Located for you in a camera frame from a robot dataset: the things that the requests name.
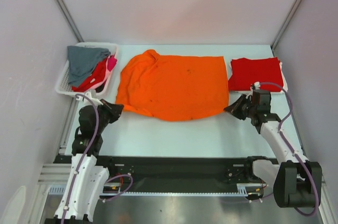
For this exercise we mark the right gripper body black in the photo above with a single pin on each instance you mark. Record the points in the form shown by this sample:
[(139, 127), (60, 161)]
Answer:
[(243, 108)]

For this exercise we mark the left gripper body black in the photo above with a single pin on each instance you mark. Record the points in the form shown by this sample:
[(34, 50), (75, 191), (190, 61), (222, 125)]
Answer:
[(104, 118)]

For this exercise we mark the orange t shirt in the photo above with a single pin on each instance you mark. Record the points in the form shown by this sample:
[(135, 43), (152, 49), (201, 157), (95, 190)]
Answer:
[(174, 88)]

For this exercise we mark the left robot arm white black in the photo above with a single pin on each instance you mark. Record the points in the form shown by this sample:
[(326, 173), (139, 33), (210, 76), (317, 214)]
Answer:
[(89, 170)]

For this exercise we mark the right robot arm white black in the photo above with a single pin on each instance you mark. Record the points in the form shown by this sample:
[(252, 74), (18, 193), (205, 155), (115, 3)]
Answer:
[(296, 181)]

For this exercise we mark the folded white t shirt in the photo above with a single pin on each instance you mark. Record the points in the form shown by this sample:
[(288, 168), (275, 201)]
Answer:
[(283, 81)]

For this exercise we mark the red t shirt in basket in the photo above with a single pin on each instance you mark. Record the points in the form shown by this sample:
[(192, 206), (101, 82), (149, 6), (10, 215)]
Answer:
[(98, 77)]

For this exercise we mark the pink t shirt in basket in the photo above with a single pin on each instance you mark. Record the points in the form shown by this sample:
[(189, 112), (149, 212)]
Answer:
[(110, 63)]

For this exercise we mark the grey t shirt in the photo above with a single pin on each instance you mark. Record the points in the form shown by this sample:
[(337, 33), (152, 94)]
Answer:
[(82, 62)]

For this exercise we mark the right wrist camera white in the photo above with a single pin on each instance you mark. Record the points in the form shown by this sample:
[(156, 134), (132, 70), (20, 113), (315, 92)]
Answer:
[(255, 86)]

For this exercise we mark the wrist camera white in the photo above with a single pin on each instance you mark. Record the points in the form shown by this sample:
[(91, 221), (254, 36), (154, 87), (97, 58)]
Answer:
[(255, 86), (88, 99)]

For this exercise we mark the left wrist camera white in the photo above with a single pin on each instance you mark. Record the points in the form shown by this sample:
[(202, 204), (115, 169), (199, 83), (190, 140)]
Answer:
[(88, 99)]

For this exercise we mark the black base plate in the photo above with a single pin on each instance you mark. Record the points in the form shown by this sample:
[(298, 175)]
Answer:
[(177, 171)]

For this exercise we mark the white slotted cable duct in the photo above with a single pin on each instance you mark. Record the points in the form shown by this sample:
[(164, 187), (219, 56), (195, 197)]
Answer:
[(229, 190)]

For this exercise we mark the aluminium rail frame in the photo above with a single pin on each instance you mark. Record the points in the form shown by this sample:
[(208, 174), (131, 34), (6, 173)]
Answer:
[(54, 174)]

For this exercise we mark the right corner aluminium post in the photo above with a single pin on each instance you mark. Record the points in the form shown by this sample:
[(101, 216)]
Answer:
[(289, 17)]

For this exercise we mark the corner aluminium post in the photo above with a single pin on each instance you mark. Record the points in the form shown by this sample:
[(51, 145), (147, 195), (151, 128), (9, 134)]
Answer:
[(289, 17), (69, 20)]

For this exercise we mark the left corner aluminium post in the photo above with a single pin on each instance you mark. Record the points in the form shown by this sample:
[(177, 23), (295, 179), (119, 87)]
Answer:
[(69, 20)]

